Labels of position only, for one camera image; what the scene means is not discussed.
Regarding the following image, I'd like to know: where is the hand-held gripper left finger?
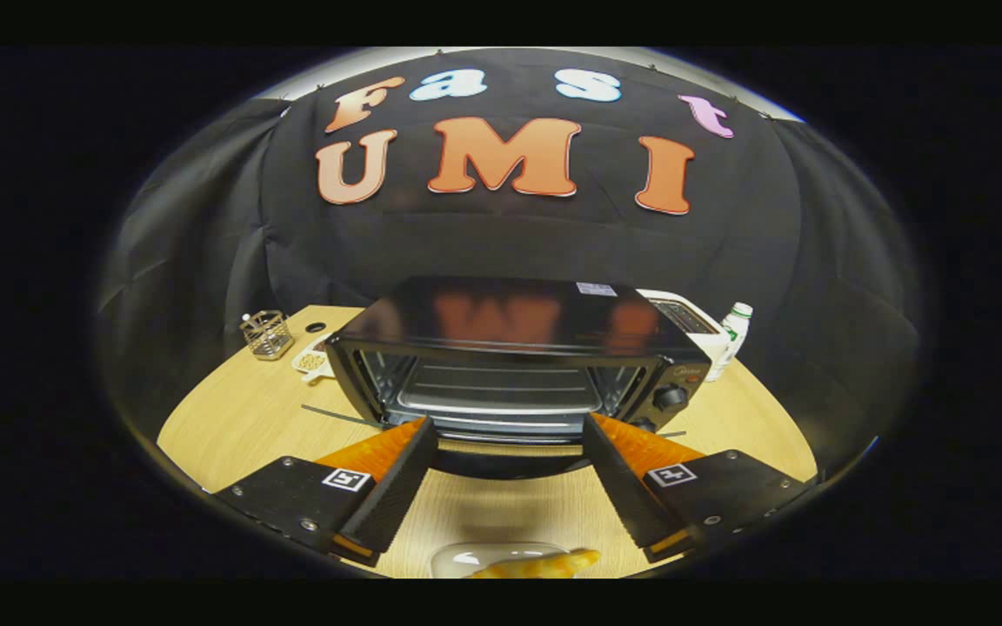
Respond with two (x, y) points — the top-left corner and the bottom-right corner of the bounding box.
(212, 416), (439, 568)

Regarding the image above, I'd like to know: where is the wire mesh holder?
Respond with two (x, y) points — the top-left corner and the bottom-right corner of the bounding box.
(240, 310), (296, 362)

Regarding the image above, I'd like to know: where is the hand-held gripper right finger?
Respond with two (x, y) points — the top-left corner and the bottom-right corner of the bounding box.
(582, 413), (815, 564)

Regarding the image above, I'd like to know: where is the white plate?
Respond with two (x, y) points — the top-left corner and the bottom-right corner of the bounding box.
(430, 542), (571, 579)

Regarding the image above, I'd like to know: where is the white bottle green label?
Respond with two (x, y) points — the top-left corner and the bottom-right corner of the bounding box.
(706, 302), (754, 383)

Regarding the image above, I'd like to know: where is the white pop-up toaster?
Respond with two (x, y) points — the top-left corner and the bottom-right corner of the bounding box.
(636, 289), (730, 382)

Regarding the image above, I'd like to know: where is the white divided snack dish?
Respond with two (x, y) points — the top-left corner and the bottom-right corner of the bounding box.
(291, 334), (337, 384)

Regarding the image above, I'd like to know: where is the golden croissant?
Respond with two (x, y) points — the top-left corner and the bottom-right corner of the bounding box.
(466, 549), (603, 579)

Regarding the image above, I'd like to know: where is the black toaster oven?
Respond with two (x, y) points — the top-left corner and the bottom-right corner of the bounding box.
(301, 276), (713, 481)

